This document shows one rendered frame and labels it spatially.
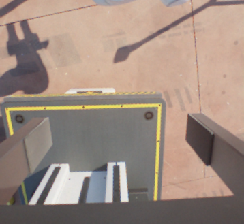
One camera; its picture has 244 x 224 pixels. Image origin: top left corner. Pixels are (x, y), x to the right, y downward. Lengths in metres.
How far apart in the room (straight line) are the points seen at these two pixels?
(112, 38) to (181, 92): 0.51
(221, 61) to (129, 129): 0.71
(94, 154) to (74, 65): 0.51
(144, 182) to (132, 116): 0.35
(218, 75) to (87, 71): 0.78
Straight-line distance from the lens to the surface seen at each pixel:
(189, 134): 0.16
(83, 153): 0.84
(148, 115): 0.76
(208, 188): 1.54
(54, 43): 1.08
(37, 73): 1.13
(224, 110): 1.28
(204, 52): 1.15
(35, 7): 1.14
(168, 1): 0.55
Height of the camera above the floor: 1.03
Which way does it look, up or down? 75 degrees down
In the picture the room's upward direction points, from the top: 172 degrees clockwise
